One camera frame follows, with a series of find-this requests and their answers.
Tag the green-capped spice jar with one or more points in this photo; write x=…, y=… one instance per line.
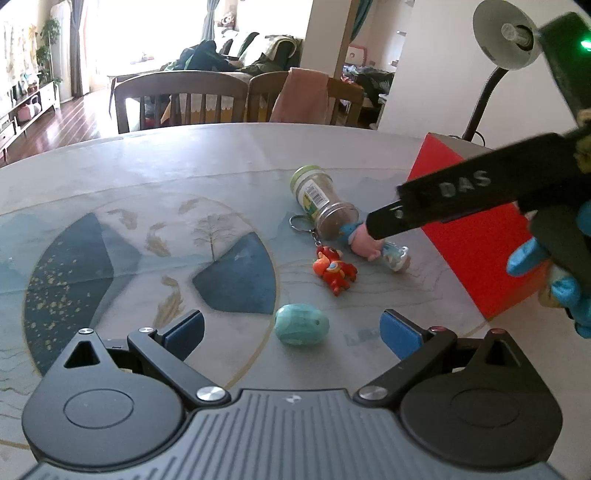
x=315, y=193

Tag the dark wooden dining chair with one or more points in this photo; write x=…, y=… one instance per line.
x=180, y=97

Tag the pink blue doll figure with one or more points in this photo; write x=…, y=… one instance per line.
x=360, y=242

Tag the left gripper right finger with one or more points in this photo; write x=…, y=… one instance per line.
x=423, y=354

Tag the wooden tv cabinet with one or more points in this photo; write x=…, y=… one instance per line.
x=24, y=112

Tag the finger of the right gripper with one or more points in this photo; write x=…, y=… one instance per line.
x=387, y=221

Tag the sofa with clothes pile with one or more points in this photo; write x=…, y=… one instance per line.
x=253, y=54

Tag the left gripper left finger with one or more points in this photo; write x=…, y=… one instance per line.
x=162, y=353

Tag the wooden chair with cloth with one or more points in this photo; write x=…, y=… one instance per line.
x=265, y=88

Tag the pink cloth on chair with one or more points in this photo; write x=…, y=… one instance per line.
x=304, y=98

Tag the grey desk lamp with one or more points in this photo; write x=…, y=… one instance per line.
x=507, y=37

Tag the teal egg-shaped toy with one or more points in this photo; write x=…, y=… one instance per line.
x=300, y=325

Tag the blue gloved right hand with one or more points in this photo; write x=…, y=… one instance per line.
x=561, y=238

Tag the green potted plant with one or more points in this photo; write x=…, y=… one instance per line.
x=49, y=37

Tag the red cartoon keychain figure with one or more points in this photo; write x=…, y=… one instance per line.
x=337, y=274

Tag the red cardboard box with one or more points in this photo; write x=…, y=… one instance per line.
x=477, y=249

